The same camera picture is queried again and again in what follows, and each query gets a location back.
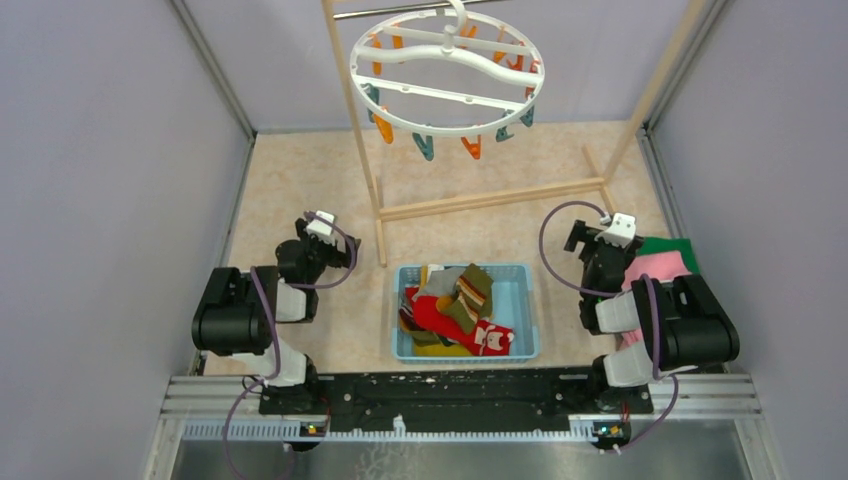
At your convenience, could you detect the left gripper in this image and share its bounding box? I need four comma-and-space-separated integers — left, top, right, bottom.
294, 220, 359, 287

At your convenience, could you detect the light blue plastic basket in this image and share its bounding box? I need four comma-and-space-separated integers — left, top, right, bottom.
391, 263, 540, 365

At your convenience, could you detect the red striped sock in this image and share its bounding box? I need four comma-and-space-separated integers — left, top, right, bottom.
404, 287, 515, 357

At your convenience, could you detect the yellow sock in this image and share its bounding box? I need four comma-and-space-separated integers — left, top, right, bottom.
398, 266, 471, 357

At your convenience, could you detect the white round sock hanger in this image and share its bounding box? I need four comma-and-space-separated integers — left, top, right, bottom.
347, 1, 546, 143

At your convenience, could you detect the olive striped sock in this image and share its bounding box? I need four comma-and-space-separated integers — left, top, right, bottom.
398, 309, 429, 344

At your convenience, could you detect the light grey sock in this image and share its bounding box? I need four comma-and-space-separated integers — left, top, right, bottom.
418, 266, 465, 297

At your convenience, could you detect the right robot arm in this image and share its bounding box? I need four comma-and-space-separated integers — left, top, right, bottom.
564, 220, 741, 412

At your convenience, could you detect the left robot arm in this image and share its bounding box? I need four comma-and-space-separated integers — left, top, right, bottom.
191, 212, 361, 414

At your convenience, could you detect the green cloth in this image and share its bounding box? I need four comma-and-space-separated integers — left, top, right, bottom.
637, 237, 701, 274

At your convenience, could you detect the pink cloth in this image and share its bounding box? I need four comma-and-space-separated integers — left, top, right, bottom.
616, 250, 690, 352

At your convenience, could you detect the wooden clothes rack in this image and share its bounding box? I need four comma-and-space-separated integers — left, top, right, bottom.
322, 1, 725, 267

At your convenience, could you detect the orange clothes peg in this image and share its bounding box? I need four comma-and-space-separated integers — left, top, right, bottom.
460, 135, 482, 160

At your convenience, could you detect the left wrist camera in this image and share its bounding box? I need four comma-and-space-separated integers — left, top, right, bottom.
305, 210, 336, 244

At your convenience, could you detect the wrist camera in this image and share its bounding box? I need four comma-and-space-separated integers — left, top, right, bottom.
305, 210, 336, 244
594, 212, 637, 249

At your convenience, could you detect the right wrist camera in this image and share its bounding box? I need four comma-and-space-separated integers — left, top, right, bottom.
594, 212, 637, 249

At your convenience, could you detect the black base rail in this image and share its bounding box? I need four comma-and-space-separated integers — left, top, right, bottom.
258, 367, 654, 433

